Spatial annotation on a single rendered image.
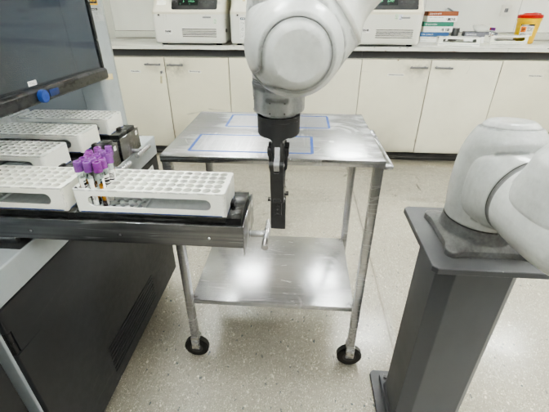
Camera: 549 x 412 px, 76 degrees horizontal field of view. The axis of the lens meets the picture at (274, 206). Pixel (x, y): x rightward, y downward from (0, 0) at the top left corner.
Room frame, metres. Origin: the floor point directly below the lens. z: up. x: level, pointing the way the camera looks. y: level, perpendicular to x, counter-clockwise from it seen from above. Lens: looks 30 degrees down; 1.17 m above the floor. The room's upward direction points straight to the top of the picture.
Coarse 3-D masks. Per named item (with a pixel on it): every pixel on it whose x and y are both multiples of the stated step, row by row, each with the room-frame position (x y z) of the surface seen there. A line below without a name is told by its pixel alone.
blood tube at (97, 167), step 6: (96, 162) 0.61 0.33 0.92; (96, 168) 0.60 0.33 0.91; (102, 168) 0.61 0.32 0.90; (96, 174) 0.60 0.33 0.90; (102, 174) 0.60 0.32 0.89; (102, 180) 0.60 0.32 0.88; (102, 186) 0.60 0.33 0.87; (102, 198) 0.60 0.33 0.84; (108, 198) 0.61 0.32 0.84; (108, 204) 0.60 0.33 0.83
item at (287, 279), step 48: (192, 144) 0.97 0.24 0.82; (240, 144) 0.97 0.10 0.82; (336, 144) 0.97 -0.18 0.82; (288, 240) 1.26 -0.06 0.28; (336, 240) 1.26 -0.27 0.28; (192, 288) 0.91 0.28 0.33; (240, 288) 0.96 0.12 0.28; (288, 288) 0.96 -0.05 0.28; (336, 288) 0.96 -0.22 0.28; (192, 336) 0.89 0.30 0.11
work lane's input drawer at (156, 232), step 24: (240, 192) 0.68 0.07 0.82; (0, 216) 0.60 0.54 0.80; (24, 216) 0.60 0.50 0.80; (48, 216) 0.60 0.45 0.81; (72, 216) 0.59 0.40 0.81; (96, 216) 0.59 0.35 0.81; (120, 216) 0.59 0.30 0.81; (144, 216) 0.58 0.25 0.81; (168, 216) 0.58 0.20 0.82; (192, 216) 0.58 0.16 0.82; (240, 216) 0.58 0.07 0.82; (96, 240) 0.58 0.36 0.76; (120, 240) 0.58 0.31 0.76; (144, 240) 0.57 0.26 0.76; (168, 240) 0.57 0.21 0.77; (192, 240) 0.56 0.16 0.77; (216, 240) 0.56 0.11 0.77; (240, 240) 0.56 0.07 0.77; (264, 240) 0.59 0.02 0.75
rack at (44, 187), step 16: (0, 176) 0.66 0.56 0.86; (16, 176) 0.67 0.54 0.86; (32, 176) 0.66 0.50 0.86; (48, 176) 0.66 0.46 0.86; (64, 176) 0.66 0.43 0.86; (0, 192) 0.66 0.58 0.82; (16, 192) 0.61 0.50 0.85; (32, 192) 0.61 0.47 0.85; (48, 192) 0.60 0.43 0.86; (64, 192) 0.61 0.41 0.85; (48, 208) 0.60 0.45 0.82; (64, 208) 0.60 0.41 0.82
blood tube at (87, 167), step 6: (84, 162) 0.61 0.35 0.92; (90, 162) 0.60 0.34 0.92; (84, 168) 0.60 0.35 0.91; (90, 168) 0.60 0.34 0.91; (90, 174) 0.60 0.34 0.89; (90, 180) 0.60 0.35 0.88; (90, 186) 0.60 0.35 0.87; (96, 186) 0.61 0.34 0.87; (96, 198) 0.60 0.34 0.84; (96, 204) 0.60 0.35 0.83
